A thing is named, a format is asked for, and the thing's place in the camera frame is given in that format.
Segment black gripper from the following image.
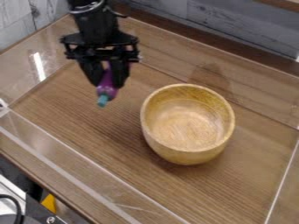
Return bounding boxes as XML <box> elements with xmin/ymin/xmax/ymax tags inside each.
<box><xmin>60</xmin><ymin>11</ymin><xmax>139</xmax><ymax>88</ymax></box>

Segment purple toy eggplant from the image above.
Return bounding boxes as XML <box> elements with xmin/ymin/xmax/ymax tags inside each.
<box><xmin>96</xmin><ymin>67</ymin><xmax>117</xmax><ymax>108</ymax></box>

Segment brown wooden bowl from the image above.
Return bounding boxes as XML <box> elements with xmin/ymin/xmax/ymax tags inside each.
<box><xmin>140</xmin><ymin>83</ymin><xmax>236</xmax><ymax>165</ymax></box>

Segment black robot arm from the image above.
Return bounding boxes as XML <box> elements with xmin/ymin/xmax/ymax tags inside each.
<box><xmin>60</xmin><ymin>0</ymin><xmax>139</xmax><ymax>88</ymax></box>

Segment yellow black device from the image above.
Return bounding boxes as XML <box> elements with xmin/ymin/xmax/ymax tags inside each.
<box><xmin>24</xmin><ymin>193</ymin><xmax>81</xmax><ymax>224</ymax></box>

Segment clear acrylic tray wall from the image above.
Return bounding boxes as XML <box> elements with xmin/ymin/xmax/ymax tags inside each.
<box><xmin>0</xmin><ymin>100</ymin><xmax>191</xmax><ymax>224</ymax></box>

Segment black cable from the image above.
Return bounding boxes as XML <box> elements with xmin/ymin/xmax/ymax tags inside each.
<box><xmin>0</xmin><ymin>193</ymin><xmax>24</xmax><ymax>224</ymax></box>

